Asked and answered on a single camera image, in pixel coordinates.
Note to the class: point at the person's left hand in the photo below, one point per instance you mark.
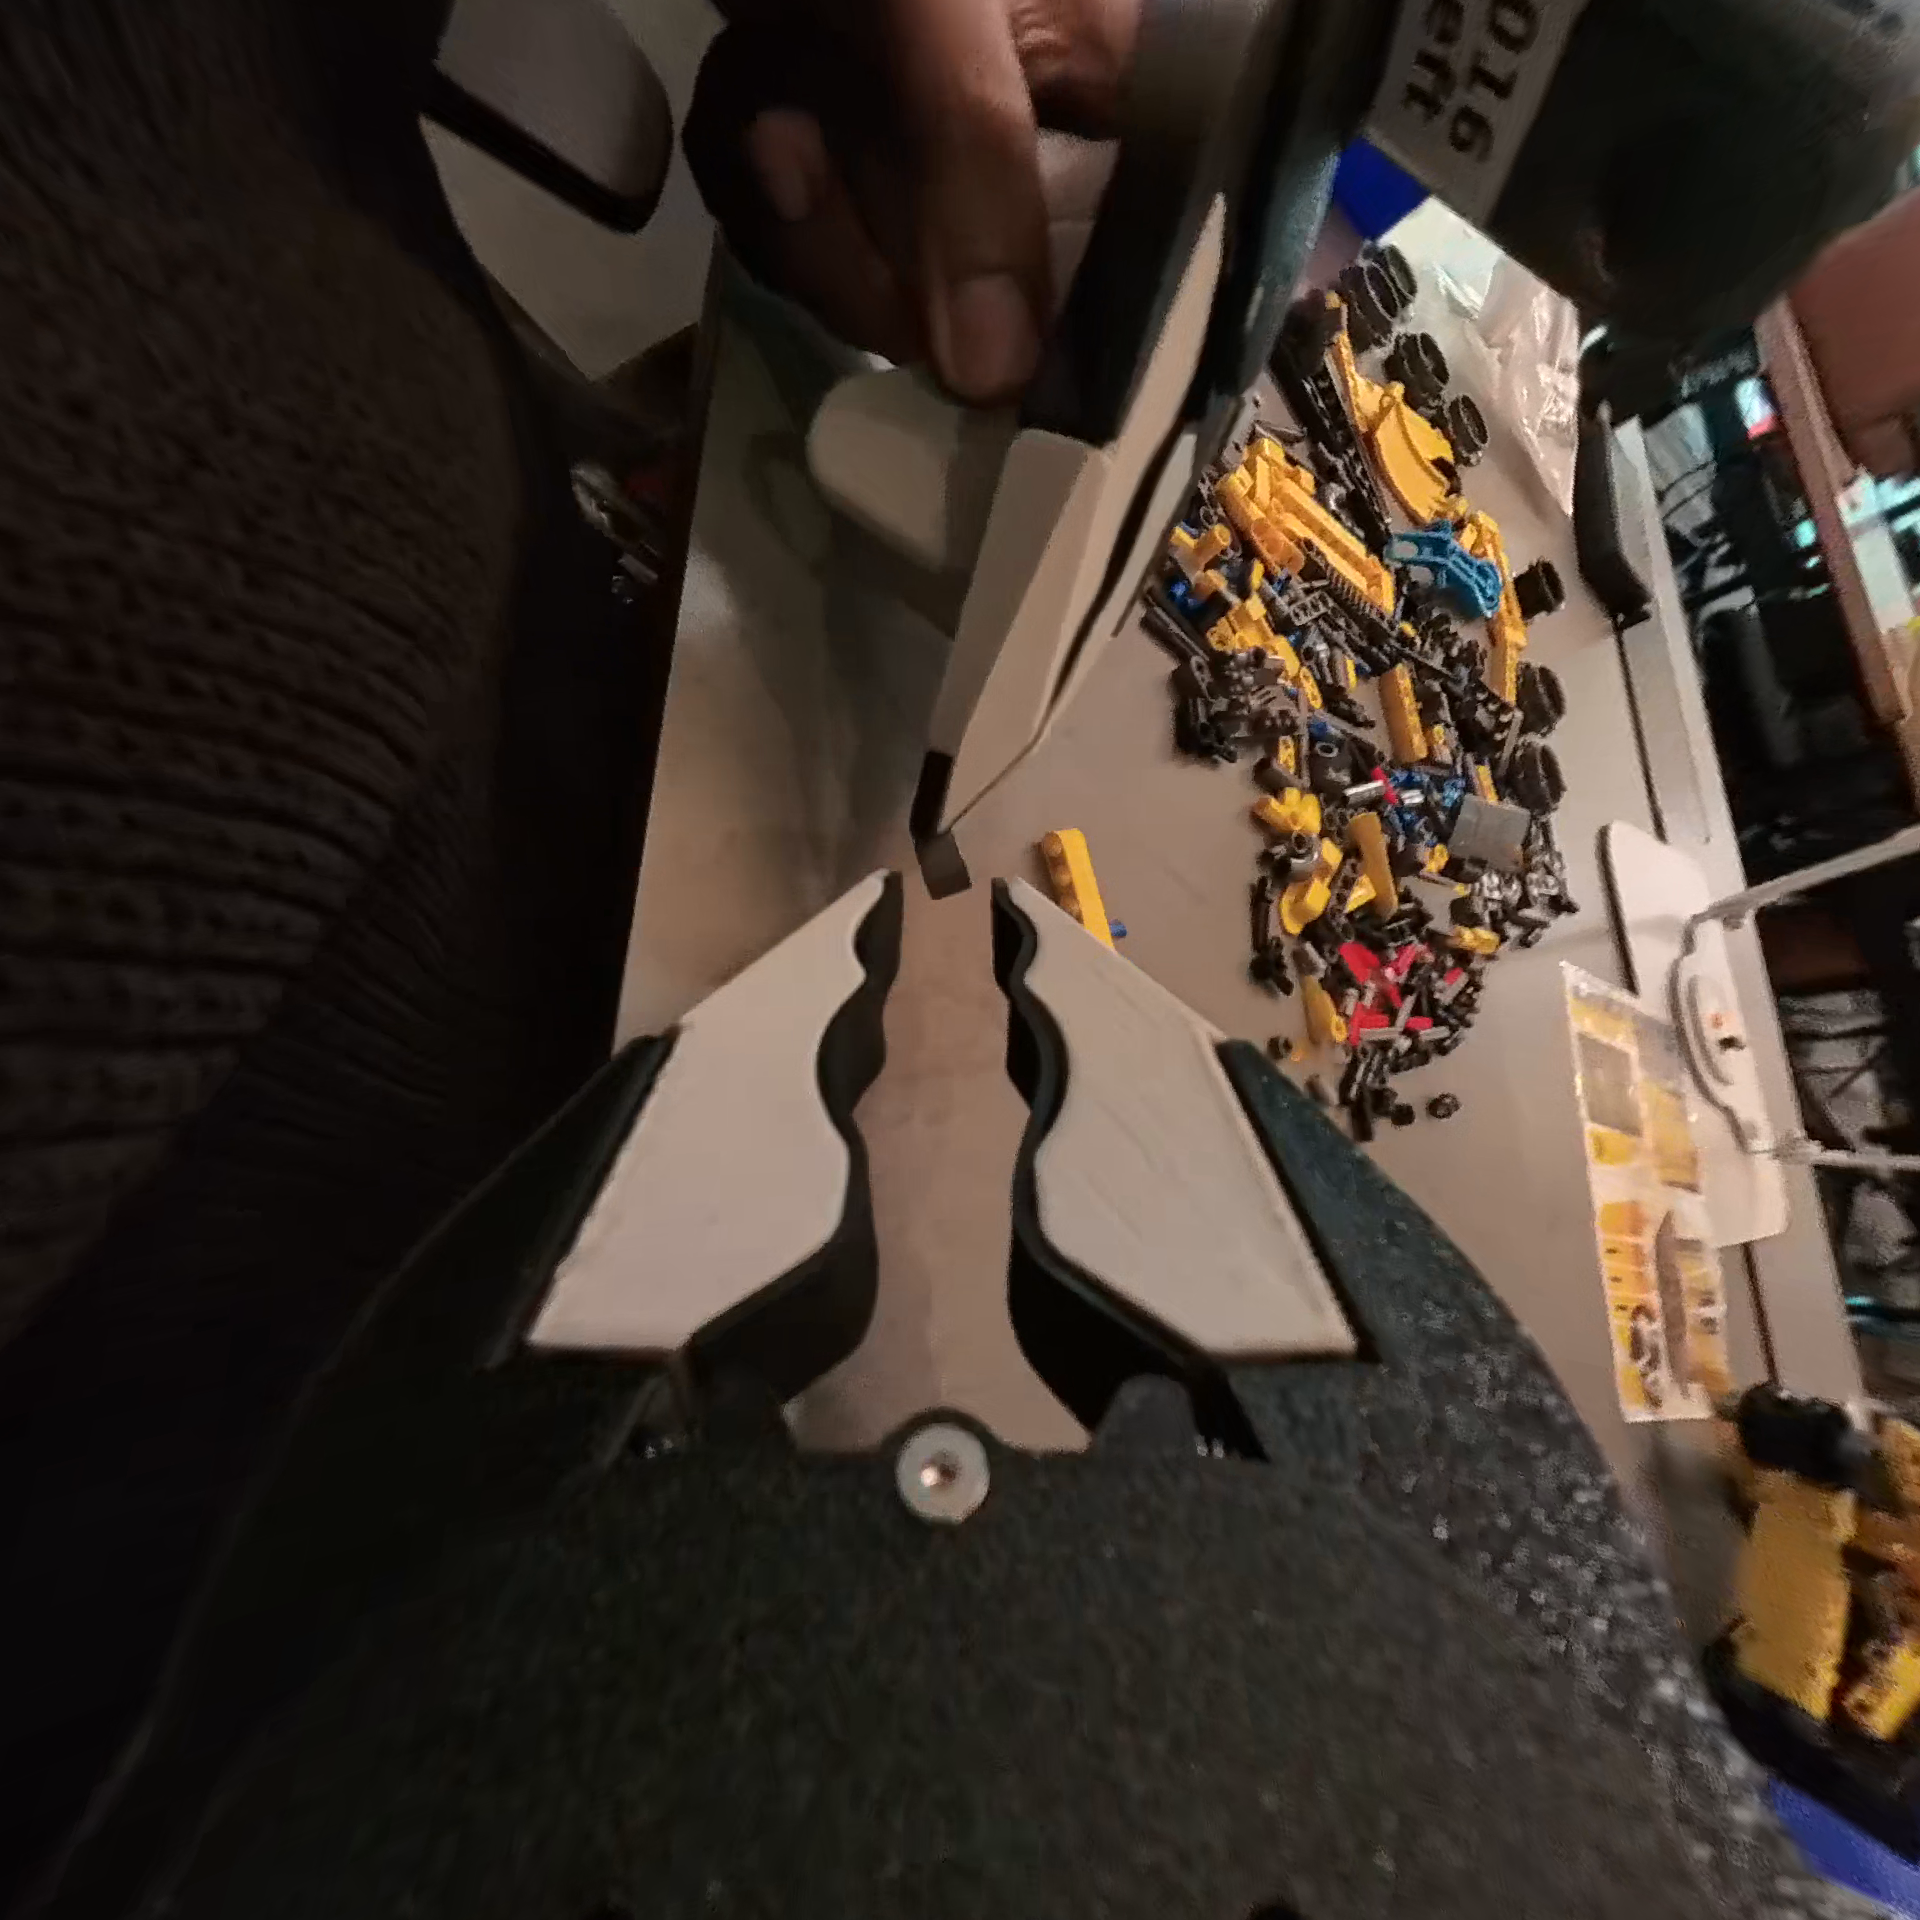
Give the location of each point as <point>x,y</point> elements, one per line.
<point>899,181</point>

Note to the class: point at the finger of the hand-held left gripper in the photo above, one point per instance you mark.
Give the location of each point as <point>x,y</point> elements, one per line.
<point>1168,524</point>
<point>1036,600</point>

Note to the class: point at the black power adapter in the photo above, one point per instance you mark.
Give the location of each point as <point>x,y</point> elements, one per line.
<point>1607,524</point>

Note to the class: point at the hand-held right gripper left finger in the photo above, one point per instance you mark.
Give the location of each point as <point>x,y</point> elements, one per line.
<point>718,1188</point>

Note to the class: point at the empty clear plastic bag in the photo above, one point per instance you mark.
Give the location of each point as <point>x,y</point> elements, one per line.
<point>1539,377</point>

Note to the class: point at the yellow toy beam with holes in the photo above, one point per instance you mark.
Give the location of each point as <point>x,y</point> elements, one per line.
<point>1068,863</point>

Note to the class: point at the yellow grey sticker sheet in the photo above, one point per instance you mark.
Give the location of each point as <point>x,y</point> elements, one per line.
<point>1643,1201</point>

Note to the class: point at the small grey toy pin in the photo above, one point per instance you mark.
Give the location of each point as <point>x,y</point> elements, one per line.
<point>943,863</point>

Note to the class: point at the partly built yellow toy model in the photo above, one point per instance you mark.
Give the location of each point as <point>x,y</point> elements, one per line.
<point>1800,1577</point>

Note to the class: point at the white book stand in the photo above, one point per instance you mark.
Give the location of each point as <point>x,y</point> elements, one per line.
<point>1643,900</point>

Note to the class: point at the dark grey toothed toy wheel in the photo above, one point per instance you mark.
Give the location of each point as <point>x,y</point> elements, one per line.
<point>1543,701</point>
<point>1539,777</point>

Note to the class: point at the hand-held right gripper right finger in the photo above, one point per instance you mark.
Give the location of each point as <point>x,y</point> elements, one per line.
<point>1170,1201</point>

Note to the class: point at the pile of toy building parts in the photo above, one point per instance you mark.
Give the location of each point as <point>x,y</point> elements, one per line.
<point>1351,721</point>

